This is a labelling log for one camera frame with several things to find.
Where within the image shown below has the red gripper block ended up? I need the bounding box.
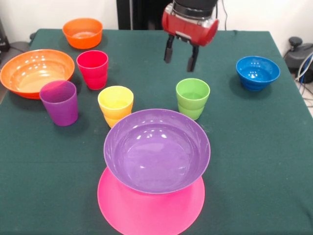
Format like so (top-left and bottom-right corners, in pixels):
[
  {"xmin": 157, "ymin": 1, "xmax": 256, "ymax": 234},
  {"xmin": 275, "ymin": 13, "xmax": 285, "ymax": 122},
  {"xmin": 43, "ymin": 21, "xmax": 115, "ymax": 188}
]
[{"xmin": 161, "ymin": 4, "xmax": 220, "ymax": 72}]

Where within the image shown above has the green cup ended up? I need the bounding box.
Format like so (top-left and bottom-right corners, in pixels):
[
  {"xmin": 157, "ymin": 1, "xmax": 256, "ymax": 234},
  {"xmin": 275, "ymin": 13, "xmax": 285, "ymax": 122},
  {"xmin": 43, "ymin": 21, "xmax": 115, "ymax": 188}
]
[{"xmin": 175, "ymin": 78, "xmax": 211, "ymax": 121}]

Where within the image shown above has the red cup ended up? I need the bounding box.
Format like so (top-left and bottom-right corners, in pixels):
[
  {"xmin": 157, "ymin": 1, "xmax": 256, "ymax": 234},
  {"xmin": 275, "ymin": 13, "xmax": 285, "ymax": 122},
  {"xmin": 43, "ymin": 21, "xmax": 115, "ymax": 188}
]
[{"xmin": 76, "ymin": 50, "xmax": 109, "ymax": 91}]

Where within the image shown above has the small orange bowl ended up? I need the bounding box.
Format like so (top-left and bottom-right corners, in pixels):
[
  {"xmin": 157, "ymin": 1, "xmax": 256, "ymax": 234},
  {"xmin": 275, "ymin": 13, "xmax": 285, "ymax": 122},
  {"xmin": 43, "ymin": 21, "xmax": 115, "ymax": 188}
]
[{"xmin": 62, "ymin": 18, "xmax": 103, "ymax": 50}]

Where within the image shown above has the purple bowl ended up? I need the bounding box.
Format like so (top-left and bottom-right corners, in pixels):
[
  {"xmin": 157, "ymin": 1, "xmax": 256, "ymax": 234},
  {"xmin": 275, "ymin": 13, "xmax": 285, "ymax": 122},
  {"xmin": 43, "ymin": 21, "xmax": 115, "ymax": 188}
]
[{"xmin": 103, "ymin": 108, "xmax": 211, "ymax": 195}]

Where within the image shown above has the pink bowl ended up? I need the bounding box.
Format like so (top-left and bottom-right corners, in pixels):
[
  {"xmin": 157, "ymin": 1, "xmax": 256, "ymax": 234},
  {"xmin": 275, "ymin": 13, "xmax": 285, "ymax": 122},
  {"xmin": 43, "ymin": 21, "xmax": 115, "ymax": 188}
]
[{"xmin": 97, "ymin": 166, "xmax": 205, "ymax": 235}]

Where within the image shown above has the yellow cup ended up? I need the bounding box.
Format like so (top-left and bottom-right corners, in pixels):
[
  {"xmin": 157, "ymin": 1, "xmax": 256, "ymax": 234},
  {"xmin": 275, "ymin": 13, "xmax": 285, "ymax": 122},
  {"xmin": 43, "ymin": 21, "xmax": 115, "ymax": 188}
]
[{"xmin": 97, "ymin": 85, "xmax": 134, "ymax": 129}]

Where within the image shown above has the blue bowl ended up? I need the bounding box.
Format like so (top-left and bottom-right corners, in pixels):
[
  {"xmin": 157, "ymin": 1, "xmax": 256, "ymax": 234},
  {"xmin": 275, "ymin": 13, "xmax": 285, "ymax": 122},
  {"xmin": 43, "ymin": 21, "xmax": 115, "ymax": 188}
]
[{"xmin": 236, "ymin": 56, "xmax": 281, "ymax": 92}]

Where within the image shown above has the purple cup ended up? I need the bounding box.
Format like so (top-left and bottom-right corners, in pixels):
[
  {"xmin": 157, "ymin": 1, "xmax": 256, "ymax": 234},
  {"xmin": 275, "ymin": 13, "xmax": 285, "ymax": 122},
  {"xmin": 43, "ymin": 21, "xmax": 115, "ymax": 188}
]
[{"xmin": 39, "ymin": 80, "xmax": 79, "ymax": 127}]

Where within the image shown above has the dark green tablecloth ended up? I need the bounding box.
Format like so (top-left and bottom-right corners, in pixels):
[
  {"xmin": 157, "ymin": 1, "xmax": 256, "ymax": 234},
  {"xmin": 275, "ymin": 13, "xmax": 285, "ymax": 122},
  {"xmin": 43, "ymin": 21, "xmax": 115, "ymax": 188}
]
[{"xmin": 0, "ymin": 28, "xmax": 313, "ymax": 235}]

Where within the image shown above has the large orange bowl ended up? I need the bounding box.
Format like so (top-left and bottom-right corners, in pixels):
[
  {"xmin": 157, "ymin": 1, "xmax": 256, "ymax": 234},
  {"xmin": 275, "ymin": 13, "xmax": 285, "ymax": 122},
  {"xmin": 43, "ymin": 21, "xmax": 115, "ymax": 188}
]
[{"xmin": 0, "ymin": 48, "xmax": 75, "ymax": 100}]

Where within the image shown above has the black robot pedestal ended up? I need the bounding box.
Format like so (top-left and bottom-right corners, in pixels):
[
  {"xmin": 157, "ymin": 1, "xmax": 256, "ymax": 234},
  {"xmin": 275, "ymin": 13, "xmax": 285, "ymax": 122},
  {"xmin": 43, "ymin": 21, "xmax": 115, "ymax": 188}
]
[{"xmin": 116, "ymin": 0, "xmax": 177, "ymax": 30}]

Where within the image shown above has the black wall plug cable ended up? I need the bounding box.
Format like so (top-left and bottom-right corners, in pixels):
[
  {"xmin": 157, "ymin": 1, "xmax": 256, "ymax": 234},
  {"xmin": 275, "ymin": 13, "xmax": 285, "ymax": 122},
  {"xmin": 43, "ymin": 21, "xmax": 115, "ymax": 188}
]
[{"xmin": 215, "ymin": 0, "xmax": 228, "ymax": 30}]

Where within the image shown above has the black pedestal foot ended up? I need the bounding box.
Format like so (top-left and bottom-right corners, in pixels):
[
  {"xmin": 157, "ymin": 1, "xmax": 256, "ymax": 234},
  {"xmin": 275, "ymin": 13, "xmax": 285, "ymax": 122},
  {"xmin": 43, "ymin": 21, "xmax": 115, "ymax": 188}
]
[
  {"xmin": 9, "ymin": 33, "xmax": 37, "ymax": 52},
  {"xmin": 283, "ymin": 36, "xmax": 313, "ymax": 72}
]

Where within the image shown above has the cable bundle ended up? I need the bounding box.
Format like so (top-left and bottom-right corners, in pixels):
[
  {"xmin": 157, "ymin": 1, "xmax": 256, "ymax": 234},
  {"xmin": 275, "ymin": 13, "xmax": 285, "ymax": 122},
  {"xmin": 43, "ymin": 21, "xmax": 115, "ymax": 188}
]
[{"xmin": 294, "ymin": 52, "xmax": 313, "ymax": 107}]

